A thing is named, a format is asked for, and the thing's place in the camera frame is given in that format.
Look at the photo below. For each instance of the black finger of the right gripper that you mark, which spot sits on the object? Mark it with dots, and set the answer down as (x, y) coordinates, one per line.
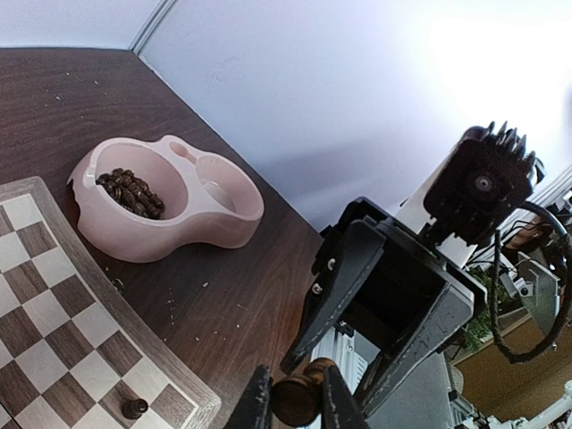
(326, 286)
(452, 308)

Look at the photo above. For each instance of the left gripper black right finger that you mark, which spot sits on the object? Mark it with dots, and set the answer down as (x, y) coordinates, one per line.
(340, 411)

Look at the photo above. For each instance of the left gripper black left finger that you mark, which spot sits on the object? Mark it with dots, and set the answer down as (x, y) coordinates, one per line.
(253, 410)

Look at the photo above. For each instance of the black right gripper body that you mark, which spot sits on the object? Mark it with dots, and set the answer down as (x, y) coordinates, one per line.
(404, 282)

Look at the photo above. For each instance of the dark chess piece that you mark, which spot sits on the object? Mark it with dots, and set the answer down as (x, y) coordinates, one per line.
(297, 400)

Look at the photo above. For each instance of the dark pawn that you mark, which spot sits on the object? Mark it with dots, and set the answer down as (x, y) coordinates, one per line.
(134, 409)

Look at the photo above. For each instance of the wooden chess board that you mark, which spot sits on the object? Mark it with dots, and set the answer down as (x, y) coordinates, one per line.
(72, 349)

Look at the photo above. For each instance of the dark chess pieces pile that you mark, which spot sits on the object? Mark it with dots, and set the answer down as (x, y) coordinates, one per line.
(131, 193)

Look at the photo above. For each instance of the pink plastic double bowl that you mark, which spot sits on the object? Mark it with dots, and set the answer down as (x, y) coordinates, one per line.
(207, 199)

